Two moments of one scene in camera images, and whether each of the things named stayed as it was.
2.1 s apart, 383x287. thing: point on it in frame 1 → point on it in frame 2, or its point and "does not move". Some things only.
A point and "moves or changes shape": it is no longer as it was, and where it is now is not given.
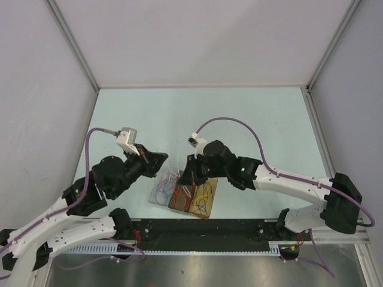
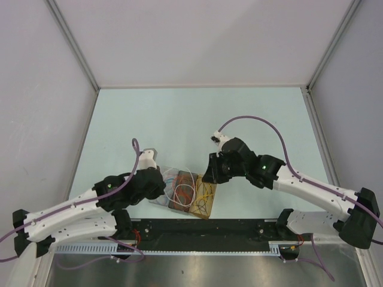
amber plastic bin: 203,198 does not move
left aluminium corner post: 73,43 does not move
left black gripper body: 147,165 → 156,192
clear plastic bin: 164,187 does not move
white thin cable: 178,173 moves or changes shape
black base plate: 209,235 does not move
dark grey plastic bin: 182,196 does not move
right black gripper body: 200,169 → 222,170
